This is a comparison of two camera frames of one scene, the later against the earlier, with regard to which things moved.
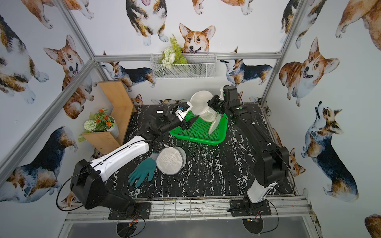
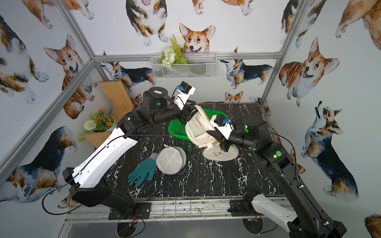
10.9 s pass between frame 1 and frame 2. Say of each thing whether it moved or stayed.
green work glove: stayed
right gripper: moved
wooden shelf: stayed
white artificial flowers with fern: stayed
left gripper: moved
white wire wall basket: stayed
